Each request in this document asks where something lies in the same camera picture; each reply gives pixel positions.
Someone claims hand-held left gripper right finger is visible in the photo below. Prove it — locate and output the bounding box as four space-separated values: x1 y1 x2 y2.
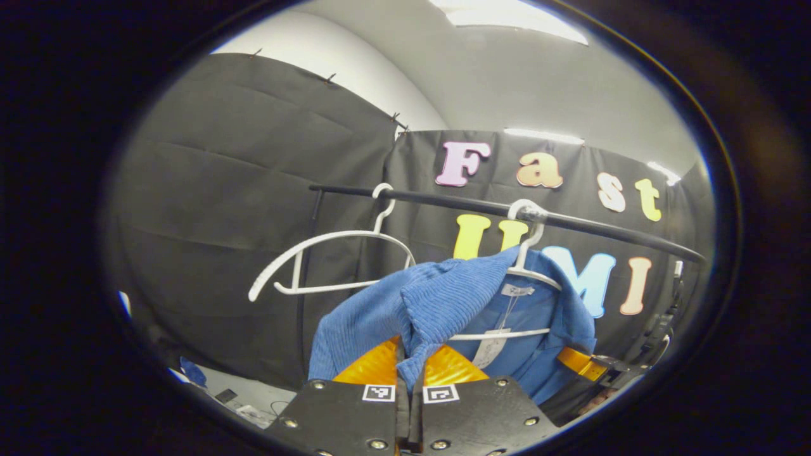
411 345 559 456

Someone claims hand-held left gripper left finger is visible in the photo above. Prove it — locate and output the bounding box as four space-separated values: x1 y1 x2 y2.
263 336 409 456

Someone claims white plastic hanger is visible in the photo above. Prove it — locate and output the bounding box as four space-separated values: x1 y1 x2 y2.
447 199 563 341
248 183 417 302

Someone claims blue corduroy jacket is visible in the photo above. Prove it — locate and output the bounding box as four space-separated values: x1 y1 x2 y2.
308 246 597 406

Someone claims black tripod with device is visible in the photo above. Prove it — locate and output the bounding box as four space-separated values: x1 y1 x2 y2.
637 260 688 368

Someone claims small blue cloth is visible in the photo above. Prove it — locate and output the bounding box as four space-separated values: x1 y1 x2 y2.
179 357 208 388

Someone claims black metal garment rack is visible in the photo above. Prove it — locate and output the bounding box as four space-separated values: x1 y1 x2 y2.
295 184 708 374

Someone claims ceiling light panel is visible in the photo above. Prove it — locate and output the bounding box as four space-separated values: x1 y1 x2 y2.
504 128 585 145
646 161 682 186

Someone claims black backdrop cloth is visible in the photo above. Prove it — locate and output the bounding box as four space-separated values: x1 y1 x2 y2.
105 53 713 390

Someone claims large ceiling light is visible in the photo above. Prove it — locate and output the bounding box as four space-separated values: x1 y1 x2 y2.
431 0 590 45

